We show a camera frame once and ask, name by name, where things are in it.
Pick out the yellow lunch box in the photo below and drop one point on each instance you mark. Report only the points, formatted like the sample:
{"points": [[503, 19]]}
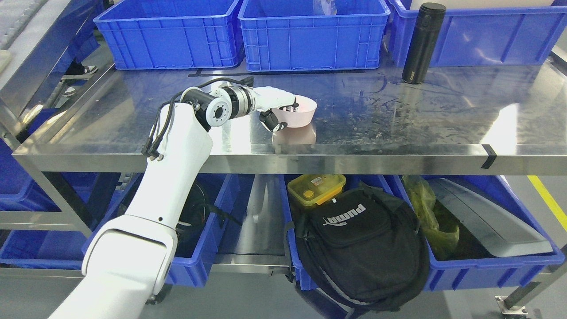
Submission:
{"points": [[311, 190]]}

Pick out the black tape strip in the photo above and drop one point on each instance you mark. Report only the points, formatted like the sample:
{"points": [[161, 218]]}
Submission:
{"points": [[491, 156]]}

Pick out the grey plastic panel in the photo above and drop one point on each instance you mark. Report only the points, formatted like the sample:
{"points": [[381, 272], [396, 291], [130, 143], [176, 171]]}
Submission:
{"points": [[499, 231]]}

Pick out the steel table frame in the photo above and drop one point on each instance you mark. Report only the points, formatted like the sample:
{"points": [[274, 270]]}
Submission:
{"points": [[367, 122]]}

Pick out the black thermos bottle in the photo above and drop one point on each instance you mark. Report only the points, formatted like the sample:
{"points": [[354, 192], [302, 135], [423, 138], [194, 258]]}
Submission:
{"points": [[424, 39]]}

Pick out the blue bin top left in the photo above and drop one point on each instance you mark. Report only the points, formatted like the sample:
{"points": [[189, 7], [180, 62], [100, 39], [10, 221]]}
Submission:
{"points": [[172, 34]]}

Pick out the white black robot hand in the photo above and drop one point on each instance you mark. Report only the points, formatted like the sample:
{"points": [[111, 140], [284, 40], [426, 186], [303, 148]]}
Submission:
{"points": [[266, 98]]}

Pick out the blue bin top right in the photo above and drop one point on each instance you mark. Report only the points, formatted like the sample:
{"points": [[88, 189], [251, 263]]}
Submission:
{"points": [[499, 36]]}

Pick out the blue bin lower left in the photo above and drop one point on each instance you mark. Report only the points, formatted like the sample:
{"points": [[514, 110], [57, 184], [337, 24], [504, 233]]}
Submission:
{"points": [[223, 191]]}

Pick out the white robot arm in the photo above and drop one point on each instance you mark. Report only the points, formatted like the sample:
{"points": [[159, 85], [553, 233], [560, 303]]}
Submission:
{"points": [[128, 260]]}

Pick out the blue bin top middle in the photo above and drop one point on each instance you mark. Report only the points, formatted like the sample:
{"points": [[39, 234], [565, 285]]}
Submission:
{"points": [[312, 35]]}

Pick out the blue bin lower right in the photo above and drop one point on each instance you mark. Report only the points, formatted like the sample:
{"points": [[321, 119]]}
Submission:
{"points": [[472, 266]]}

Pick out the black puma backpack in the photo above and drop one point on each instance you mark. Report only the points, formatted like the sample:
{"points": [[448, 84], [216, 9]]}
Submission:
{"points": [[366, 251]]}

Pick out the yellow-green plastic bag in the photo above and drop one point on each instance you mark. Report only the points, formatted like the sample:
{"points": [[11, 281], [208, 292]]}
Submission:
{"points": [[439, 226]]}

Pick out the pink ikea bowl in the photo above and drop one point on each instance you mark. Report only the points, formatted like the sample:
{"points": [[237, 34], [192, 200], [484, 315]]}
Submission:
{"points": [[302, 115]]}

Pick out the black helmet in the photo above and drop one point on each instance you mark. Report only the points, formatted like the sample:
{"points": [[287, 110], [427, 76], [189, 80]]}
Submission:
{"points": [[192, 221]]}

